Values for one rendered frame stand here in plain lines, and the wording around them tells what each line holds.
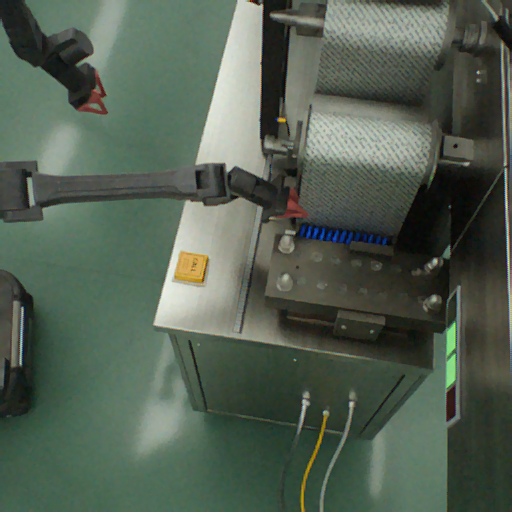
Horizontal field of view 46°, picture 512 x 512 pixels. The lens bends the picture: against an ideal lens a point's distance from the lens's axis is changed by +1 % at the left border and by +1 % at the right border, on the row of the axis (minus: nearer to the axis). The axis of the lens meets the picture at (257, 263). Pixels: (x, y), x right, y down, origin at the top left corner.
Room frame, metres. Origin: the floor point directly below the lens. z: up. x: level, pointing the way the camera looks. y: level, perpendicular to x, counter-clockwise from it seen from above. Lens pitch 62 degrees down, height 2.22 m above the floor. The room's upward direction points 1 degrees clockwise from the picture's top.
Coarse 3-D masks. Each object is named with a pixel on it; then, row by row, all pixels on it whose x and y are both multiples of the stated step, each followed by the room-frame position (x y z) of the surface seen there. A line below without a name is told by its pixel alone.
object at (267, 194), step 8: (256, 176) 0.77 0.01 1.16; (280, 176) 0.78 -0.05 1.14; (264, 184) 0.75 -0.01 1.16; (272, 184) 0.76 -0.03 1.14; (280, 184) 0.76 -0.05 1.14; (256, 192) 0.73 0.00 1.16; (264, 192) 0.73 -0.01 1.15; (272, 192) 0.74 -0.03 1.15; (280, 192) 0.74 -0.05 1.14; (248, 200) 0.73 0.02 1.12; (256, 200) 0.72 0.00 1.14; (264, 200) 0.72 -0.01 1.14; (272, 200) 0.72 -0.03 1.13; (264, 208) 0.72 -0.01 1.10; (272, 208) 0.71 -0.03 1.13; (264, 216) 0.70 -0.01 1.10
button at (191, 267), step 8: (184, 256) 0.69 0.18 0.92; (192, 256) 0.69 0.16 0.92; (200, 256) 0.69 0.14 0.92; (184, 264) 0.67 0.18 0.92; (192, 264) 0.67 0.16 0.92; (200, 264) 0.67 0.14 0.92; (176, 272) 0.65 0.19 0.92; (184, 272) 0.65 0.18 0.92; (192, 272) 0.65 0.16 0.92; (200, 272) 0.65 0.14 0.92; (184, 280) 0.64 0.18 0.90; (192, 280) 0.64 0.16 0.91; (200, 280) 0.63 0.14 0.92
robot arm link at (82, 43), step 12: (60, 36) 1.07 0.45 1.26; (72, 36) 1.06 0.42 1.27; (84, 36) 1.09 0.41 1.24; (24, 48) 1.01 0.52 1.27; (48, 48) 1.04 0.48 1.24; (60, 48) 1.05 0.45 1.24; (72, 48) 1.05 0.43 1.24; (84, 48) 1.05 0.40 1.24; (36, 60) 1.01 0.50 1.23; (72, 60) 1.04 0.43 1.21
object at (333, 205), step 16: (304, 192) 0.73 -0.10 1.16; (320, 192) 0.73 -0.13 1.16; (336, 192) 0.72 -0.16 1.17; (352, 192) 0.72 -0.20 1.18; (368, 192) 0.71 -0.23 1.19; (384, 192) 0.71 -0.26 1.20; (304, 208) 0.73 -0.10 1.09; (320, 208) 0.73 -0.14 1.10; (336, 208) 0.72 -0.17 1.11; (352, 208) 0.72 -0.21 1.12; (368, 208) 0.71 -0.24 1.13; (384, 208) 0.71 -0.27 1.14; (400, 208) 0.70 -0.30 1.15; (320, 224) 0.73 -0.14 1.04; (336, 224) 0.72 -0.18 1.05; (352, 224) 0.72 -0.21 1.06; (368, 224) 0.71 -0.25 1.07; (384, 224) 0.71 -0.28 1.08; (400, 224) 0.70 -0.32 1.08
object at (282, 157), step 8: (280, 144) 0.83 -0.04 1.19; (272, 152) 0.83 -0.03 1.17; (280, 152) 0.82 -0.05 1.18; (288, 152) 0.81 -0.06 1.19; (272, 160) 0.83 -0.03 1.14; (280, 160) 0.83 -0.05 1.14; (288, 160) 0.81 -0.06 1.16; (296, 160) 0.81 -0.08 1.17; (272, 168) 0.82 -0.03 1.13; (280, 168) 0.81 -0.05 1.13; (288, 168) 0.81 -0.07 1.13; (296, 168) 0.81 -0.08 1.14; (288, 176) 0.82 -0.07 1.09; (296, 176) 0.81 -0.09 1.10; (288, 184) 0.82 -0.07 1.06
